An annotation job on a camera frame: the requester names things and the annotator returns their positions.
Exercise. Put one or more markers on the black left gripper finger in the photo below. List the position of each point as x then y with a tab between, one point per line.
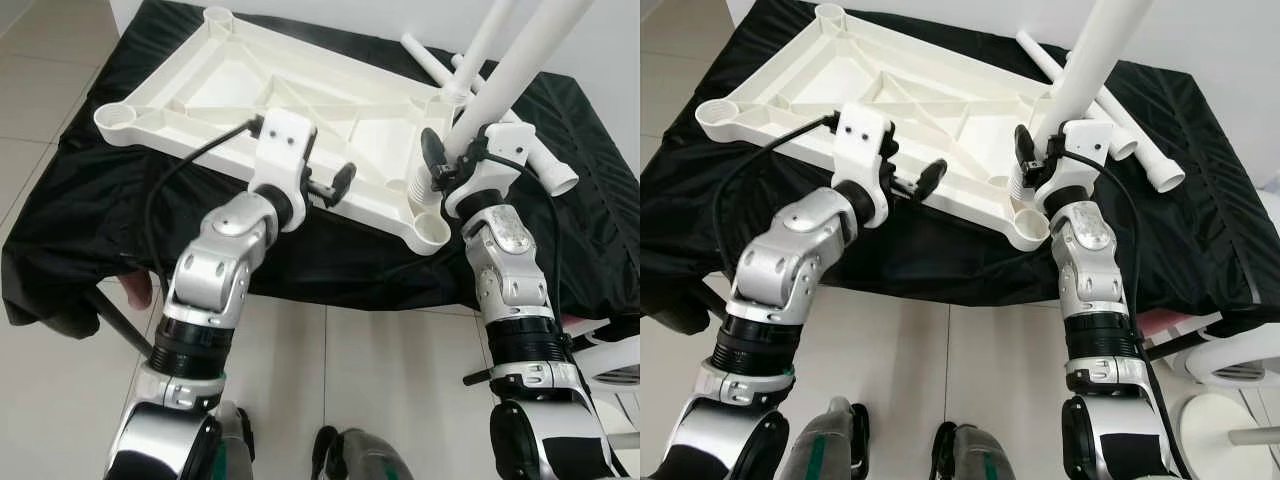
345	180
931	177

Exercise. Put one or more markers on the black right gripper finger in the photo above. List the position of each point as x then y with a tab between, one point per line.
432	152
1024	148

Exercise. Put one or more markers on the white plastic children table top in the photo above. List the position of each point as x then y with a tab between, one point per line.
800	85
200	90

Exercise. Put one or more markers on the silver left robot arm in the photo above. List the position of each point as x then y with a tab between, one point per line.
215	270
790	270

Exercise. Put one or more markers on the black cloth table cover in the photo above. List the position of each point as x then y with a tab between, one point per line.
1210	230
80	220

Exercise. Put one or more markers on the black metal table leg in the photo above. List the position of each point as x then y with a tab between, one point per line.
600	337
120	320
1185	342

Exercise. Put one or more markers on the white dome-shaped appliance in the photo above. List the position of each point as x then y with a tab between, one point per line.
1240	360
620	360

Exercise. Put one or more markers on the grey left robot leg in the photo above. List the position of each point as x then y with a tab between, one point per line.
840	445
238	440

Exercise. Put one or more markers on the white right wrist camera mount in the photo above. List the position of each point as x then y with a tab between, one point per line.
1085	150
500	165

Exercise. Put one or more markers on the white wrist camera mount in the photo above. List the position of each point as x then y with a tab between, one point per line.
282	140
862	135
1085	150
500	165

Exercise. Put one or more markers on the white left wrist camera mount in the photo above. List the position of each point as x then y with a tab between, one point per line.
862	135
282	140

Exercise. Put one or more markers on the pink table frame corner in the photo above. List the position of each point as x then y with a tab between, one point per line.
138	290

